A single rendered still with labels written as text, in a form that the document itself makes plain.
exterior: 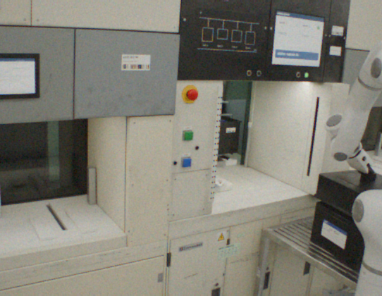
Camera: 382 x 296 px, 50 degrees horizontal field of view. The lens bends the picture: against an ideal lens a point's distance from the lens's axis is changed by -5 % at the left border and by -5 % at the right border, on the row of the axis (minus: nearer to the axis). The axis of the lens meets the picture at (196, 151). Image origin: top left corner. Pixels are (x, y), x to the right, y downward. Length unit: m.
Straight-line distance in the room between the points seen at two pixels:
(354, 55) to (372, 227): 1.09
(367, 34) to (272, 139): 0.71
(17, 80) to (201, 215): 0.87
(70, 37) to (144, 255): 0.83
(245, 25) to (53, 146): 0.92
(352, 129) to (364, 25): 0.84
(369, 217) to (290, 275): 1.10
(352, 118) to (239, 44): 0.50
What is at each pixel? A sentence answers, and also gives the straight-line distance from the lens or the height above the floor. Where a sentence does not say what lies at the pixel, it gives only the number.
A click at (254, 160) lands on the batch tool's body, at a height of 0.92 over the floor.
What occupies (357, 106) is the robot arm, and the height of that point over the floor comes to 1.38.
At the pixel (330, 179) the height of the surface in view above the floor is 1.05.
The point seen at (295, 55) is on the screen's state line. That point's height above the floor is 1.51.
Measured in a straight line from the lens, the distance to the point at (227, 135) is 2.32.
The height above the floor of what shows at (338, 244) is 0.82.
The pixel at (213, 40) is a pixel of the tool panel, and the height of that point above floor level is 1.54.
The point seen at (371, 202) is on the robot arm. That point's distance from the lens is 1.20.
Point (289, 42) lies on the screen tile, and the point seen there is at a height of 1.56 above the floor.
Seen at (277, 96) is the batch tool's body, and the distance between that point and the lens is 2.19.
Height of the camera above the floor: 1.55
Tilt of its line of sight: 15 degrees down
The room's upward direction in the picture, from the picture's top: 4 degrees clockwise
